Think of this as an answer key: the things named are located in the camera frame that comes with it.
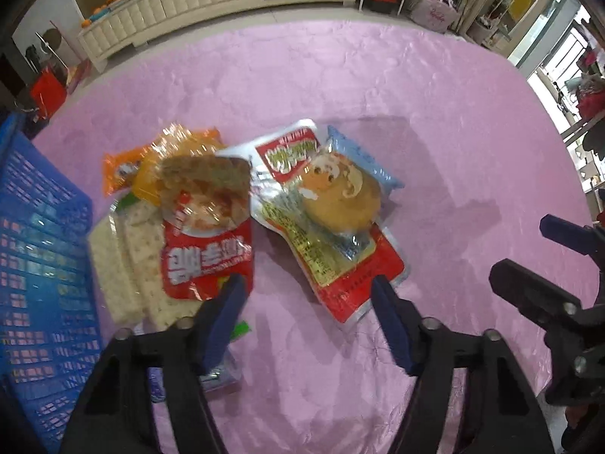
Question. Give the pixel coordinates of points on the pink gift bag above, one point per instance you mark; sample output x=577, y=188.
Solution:
x=437, y=12

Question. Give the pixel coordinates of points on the cream long cabinet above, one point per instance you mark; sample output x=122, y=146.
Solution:
x=189, y=4

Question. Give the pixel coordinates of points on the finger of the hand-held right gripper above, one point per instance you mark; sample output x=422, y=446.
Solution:
x=553, y=226
x=520, y=283

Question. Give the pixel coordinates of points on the red and silver snack packet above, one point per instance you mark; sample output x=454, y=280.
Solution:
x=340, y=288

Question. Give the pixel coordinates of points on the yellow snack packet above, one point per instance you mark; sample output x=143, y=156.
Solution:
x=144, y=182

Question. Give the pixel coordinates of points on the blue bun packet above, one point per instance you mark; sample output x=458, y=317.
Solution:
x=340, y=198

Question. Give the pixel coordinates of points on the pink quilted blanket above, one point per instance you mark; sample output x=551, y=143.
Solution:
x=331, y=80

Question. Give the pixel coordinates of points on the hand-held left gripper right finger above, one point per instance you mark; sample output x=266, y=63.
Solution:
x=392, y=326

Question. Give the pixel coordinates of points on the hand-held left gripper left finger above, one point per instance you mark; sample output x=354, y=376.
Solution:
x=222, y=321

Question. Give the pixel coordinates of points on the narrow cracker packet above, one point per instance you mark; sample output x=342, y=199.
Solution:
x=108, y=265

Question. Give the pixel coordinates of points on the blue plastic basket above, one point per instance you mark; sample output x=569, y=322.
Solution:
x=42, y=246

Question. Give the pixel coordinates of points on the wide green-ended cracker packet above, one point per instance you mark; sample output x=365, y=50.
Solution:
x=151, y=288

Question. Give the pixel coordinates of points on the orange snack packet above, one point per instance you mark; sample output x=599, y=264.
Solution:
x=116, y=170

